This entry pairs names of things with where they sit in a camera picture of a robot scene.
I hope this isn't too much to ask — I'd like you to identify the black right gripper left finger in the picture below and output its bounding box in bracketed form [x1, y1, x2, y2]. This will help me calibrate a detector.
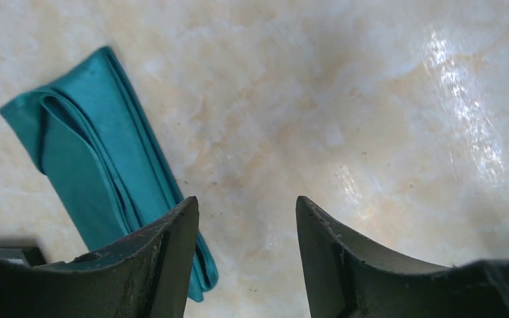
[0, 197, 199, 317]

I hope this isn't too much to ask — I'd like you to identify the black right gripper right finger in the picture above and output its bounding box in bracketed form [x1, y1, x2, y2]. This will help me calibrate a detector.
[296, 196, 509, 317]

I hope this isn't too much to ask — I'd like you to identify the teal cloth napkin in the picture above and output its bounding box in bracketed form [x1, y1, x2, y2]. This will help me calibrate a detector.
[0, 45, 219, 303]

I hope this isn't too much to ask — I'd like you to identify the black white checkerboard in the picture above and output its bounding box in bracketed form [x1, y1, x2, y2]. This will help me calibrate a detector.
[0, 237, 47, 266]

